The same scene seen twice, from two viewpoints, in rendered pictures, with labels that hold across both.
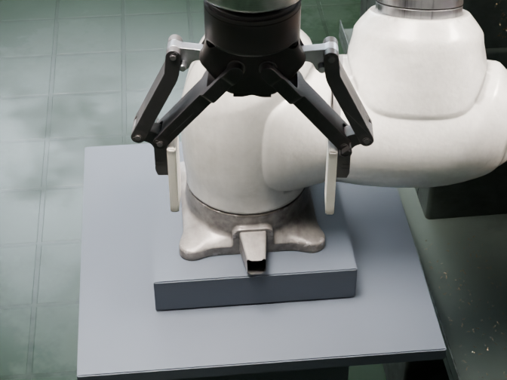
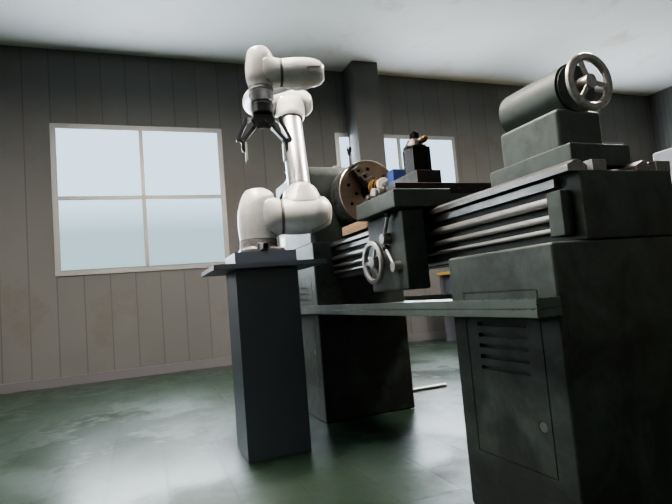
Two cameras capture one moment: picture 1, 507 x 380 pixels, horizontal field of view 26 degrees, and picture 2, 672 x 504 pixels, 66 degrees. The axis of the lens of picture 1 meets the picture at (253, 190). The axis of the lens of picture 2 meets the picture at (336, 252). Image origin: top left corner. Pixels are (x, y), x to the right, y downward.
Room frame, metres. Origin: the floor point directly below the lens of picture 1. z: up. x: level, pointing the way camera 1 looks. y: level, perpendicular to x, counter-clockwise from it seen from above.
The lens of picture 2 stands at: (-1.08, 0.27, 0.61)
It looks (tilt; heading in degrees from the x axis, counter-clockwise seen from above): 5 degrees up; 345
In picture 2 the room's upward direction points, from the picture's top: 5 degrees counter-clockwise
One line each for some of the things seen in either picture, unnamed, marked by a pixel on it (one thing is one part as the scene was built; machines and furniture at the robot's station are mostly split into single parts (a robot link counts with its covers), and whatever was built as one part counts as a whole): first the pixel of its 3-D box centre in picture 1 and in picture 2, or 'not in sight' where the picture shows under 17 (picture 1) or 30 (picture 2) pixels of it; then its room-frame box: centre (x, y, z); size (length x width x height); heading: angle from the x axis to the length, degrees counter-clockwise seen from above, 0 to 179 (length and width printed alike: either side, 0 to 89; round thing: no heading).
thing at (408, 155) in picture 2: not in sight; (417, 161); (0.65, -0.55, 1.07); 0.07 x 0.07 x 0.10; 7
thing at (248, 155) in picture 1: (255, 105); (259, 214); (1.08, 0.00, 0.97); 0.18 x 0.16 x 0.22; 85
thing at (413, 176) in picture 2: not in sight; (414, 182); (0.67, -0.54, 1.00); 0.20 x 0.10 x 0.05; 7
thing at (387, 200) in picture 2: not in sight; (439, 205); (0.60, -0.60, 0.89); 0.53 x 0.30 x 0.06; 97
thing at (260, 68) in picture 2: not in sight; (262, 68); (0.74, -0.01, 1.45); 0.13 x 0.11 x 0.16; 85
